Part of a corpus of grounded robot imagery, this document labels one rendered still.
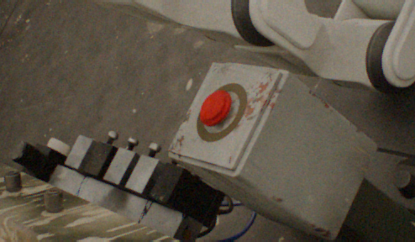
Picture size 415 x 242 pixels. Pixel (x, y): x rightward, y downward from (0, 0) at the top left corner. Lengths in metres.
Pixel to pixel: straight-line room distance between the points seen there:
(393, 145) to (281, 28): 0.43
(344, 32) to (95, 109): 1.49
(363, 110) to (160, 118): 0.94
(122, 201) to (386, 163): 0.64
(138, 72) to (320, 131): 2.01
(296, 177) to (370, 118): 0.96
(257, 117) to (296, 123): 0.05
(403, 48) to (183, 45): 1.21
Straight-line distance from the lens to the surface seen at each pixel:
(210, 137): 0.86
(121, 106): 2.83
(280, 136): 0.84
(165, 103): 2.65
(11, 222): 1.13
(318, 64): 1.56
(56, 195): 1.13
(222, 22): 1.42
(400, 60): 1.66
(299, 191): 0.87
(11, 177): 1.24
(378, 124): 1.80
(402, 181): 1.59
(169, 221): 1.16
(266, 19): 1.42
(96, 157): 1.32
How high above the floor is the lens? 1.45
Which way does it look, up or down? 36 degrees down
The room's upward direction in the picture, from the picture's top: 55 degrees counter-clockwise
